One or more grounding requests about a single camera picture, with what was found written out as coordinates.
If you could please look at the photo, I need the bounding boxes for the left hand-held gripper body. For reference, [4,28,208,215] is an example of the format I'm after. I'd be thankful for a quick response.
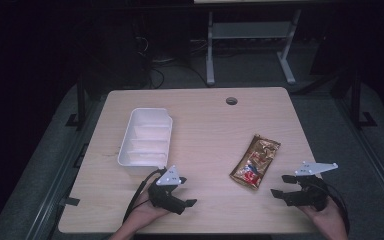
[147,164,186,216]

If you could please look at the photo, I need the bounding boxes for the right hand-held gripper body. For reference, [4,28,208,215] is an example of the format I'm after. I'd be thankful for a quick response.
[283,161,340,213]

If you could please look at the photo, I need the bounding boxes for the gold snack packet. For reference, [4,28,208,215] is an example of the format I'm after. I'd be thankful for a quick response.
[229,133,282,191]

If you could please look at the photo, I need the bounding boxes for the white plastic bin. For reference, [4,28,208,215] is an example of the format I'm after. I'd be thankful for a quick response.
[117,107,174,177]

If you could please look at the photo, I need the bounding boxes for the person's left hand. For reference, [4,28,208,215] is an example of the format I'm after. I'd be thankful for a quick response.
[125,189,172,230]

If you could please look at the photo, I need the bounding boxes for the person's right hand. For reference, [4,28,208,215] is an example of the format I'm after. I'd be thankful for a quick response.
[298,197,345,231]

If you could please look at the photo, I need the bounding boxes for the black metal stand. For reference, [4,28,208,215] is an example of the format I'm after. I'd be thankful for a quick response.
[65,74,88,132]
[345,69,378,130]

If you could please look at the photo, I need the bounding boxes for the white metal stand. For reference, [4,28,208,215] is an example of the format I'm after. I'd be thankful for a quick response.
[193,0,334,87]

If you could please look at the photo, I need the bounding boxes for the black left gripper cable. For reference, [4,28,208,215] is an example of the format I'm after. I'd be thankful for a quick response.
[122,167,167,224]

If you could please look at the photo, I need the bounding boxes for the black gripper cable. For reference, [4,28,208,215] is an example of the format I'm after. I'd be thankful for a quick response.
[325,183,351,235]
[122,167,167,224]

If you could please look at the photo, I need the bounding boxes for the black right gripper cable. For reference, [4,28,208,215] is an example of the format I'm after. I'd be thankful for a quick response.
[325,183,351,235]

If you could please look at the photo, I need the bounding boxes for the aluminium frame rail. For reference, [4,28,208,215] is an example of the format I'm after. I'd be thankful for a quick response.
[332,98,384,215]
[25,99,105,240]

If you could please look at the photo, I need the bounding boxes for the black table bracket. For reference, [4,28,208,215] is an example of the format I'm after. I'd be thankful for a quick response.
[73,142,90,170]
[59,196,81,207]

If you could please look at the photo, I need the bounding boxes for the black floor cables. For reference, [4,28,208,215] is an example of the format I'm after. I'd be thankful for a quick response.
[133,34,212,90]

